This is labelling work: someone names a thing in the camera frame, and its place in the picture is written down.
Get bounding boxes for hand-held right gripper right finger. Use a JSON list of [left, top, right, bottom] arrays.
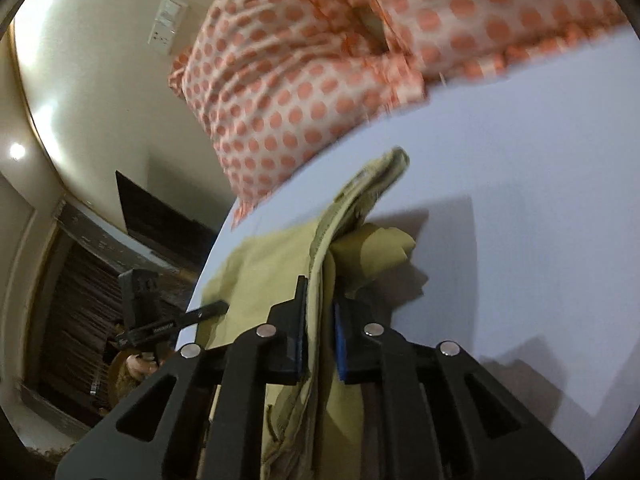
[[332, 294, 585, 480]]

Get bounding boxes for orange polka dot pillow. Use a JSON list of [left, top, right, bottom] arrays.
[[168, 0, 627, 227]]

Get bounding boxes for white wall switch plate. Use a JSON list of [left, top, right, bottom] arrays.
[[147, 0, 190, 55]]

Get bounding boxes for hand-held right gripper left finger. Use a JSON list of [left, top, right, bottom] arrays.
[[54, 276, 310, 480]]

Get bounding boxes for person's left hand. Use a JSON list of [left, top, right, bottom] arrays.
[[126, 353, 162, 380]]

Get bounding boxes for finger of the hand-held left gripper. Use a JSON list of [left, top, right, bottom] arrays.
[[179, 300, 230, 327]]

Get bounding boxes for olive green pants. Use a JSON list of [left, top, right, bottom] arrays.
[[199, 146, 417, 480]]

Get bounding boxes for dark wooden headboard panel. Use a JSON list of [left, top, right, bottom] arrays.
[[115, 170, 219, 270]]

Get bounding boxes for white bed sheet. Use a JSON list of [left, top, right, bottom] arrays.
[[184, 19, 640, 480]]

